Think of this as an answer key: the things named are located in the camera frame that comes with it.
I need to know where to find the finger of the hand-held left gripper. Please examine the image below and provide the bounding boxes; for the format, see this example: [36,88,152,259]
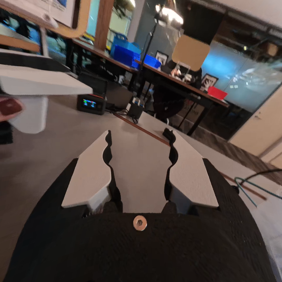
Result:
[0,64,93,134]
[0,48,71,73]

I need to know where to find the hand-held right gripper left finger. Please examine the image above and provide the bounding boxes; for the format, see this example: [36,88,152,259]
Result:
[61,130,123,214]

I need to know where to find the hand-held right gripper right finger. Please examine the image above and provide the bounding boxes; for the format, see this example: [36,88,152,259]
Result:
[163,130,219,214]

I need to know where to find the teal braided usb cable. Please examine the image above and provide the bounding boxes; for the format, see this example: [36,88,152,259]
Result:
[234,176,282,207]

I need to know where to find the black usb cable gold plug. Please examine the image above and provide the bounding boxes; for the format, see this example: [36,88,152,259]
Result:
[231,168,282,194]

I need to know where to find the person's left hand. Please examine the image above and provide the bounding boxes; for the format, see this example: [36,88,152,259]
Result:
[0,97,24,122]

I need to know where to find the wooden edged workbench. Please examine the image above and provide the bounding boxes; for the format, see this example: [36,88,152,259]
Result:
[0,23,42,53]

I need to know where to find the black battery charger with display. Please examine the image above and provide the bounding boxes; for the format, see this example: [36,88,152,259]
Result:
[76,72,108,115]

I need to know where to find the printed instruction sheet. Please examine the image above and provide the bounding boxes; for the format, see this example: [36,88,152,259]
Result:
[0,0,76,28]

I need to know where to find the wooden top desk black legs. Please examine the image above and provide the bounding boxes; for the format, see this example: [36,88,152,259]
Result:
[72,38,142,93]
[134,59,230,136]

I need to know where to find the instruction sheet on wooden stand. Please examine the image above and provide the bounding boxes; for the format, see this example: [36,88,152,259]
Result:
[0,0,92,58]

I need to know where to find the black power adapter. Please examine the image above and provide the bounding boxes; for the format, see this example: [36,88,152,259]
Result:
[127,98,146,119]

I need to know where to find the large dark blue bin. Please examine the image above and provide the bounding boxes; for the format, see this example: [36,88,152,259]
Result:
[110,45,135,67]

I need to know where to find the white door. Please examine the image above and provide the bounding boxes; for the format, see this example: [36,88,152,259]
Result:
[228,87,282,157]

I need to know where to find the small red box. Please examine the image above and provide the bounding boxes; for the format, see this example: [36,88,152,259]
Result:
[208,86,228,99]

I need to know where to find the framed black white marker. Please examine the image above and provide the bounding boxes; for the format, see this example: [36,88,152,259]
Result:
[201,74,219,91]
[155,50,169,66]

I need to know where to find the black light stand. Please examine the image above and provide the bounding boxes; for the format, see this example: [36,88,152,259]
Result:
[132,3,170,104]

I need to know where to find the small dark blue bin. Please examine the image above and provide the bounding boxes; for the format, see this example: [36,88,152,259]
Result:
[143,54,162,70]

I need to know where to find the plain wooden document stand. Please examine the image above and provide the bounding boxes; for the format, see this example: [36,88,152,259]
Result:
[172,34,211,76]

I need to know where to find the wooden support post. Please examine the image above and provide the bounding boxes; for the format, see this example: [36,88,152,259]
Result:
[95,0,115,51]

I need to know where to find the light blue handled bin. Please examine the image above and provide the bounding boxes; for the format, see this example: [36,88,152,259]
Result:
[112,35,141,54]

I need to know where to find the black wall panel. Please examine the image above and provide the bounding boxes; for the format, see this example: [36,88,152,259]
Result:
[183,3,223,44]

